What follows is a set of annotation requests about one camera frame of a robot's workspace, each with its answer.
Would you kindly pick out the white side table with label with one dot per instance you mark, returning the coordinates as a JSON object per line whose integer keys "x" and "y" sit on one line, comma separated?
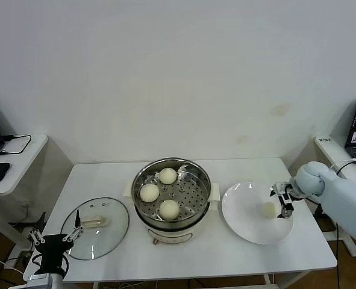
{"x": 325, "y": 147}

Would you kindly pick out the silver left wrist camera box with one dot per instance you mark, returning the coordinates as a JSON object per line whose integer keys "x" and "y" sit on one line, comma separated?
{"x": 37, "y": 280}

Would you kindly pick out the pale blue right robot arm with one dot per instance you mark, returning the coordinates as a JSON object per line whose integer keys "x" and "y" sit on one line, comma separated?
{"x": 340, "y": 192}

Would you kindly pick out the cream electric cooking pot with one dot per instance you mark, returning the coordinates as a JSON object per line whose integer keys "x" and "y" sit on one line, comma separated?
{"x": 171, "y": 236}

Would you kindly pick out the white steamed baozi bun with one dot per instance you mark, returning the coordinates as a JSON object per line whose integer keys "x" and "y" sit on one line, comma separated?
{"x": 169, "y": 209}
{"x": 149, "y": 192}
{"x": 167, "y": 176}
{"x": 268, "y": 209}

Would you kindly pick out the white side table with mouse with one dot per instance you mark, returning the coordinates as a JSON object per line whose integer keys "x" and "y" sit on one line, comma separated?
{"x": 21, "y": 168}

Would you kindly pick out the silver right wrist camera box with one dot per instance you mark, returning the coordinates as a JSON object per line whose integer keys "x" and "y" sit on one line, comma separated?
{"x": 281, "y": 187}

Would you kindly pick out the round glass pot lid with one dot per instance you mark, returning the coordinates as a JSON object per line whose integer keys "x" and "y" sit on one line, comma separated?
{"x": 105, "y": 234}

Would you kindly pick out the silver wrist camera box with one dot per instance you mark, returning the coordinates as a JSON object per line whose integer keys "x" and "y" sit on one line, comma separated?
{"x": 37, "y": 280}
{"x": 281, "y": 187}

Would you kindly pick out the perforated steel steamer basket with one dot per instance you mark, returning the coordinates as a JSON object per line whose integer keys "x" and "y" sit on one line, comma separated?
{"x": 192, "y": 195}

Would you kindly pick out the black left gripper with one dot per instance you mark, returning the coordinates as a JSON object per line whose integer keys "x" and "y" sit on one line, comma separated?
{"x": 52, "y": 247}

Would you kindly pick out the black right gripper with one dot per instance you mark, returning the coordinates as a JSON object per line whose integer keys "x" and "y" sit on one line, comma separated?
{"x": 286, "y": 201}

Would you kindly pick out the large white round plate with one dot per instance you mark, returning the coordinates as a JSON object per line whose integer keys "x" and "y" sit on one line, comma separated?
{"x": 241, "y": 210}

